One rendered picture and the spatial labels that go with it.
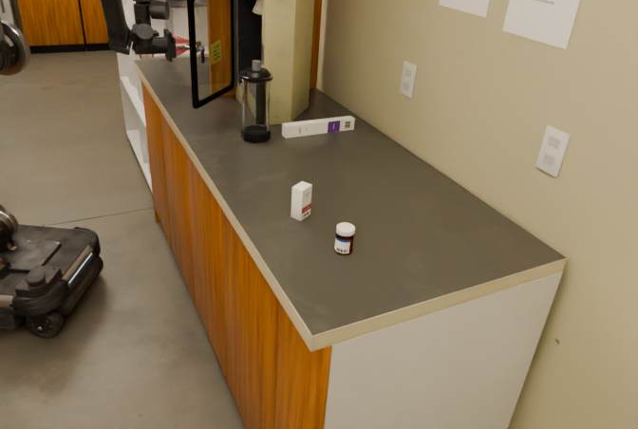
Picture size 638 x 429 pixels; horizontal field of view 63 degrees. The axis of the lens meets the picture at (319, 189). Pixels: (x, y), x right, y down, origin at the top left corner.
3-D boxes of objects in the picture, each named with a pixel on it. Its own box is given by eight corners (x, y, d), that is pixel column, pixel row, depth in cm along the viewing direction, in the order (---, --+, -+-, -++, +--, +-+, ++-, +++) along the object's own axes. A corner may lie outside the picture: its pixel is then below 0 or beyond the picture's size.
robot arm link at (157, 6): (139, -16, 199) (130, -15, 191) (169, -15, 199) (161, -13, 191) (141, 16, 204) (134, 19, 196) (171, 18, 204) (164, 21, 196)
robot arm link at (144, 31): (117, 28, 180) (112, 50, 178) (118, 10, 170) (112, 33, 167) (153, 39, 184) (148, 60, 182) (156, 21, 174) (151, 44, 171)
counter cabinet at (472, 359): (263, 201, 332) (265, 60, 289) (485, 490, 173) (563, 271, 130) (155, 220, 304) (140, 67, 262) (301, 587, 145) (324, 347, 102)
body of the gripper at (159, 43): (172, 32, 180) (150, 32, 176) (174, 62, 184) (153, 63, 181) (168, 27, 185) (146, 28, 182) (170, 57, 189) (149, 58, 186)
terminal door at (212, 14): (234, 87, 214) (233, -16, 195) (194, 110, 188) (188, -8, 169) (233, 87, 214) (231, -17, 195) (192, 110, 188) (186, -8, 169)
